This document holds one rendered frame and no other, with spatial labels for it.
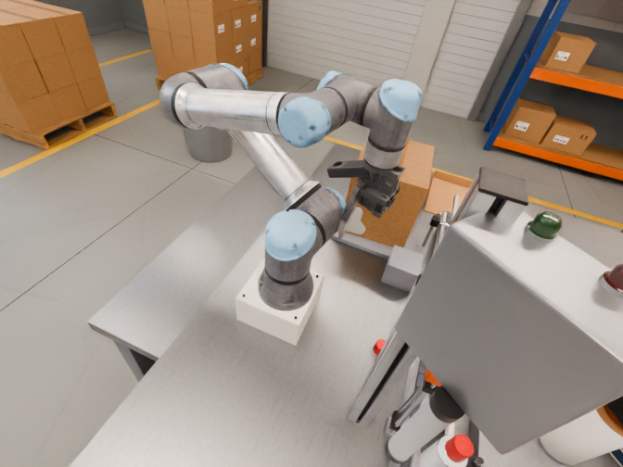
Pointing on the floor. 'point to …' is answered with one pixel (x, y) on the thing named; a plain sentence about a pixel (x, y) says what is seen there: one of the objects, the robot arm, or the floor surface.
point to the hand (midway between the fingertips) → (352, 221)
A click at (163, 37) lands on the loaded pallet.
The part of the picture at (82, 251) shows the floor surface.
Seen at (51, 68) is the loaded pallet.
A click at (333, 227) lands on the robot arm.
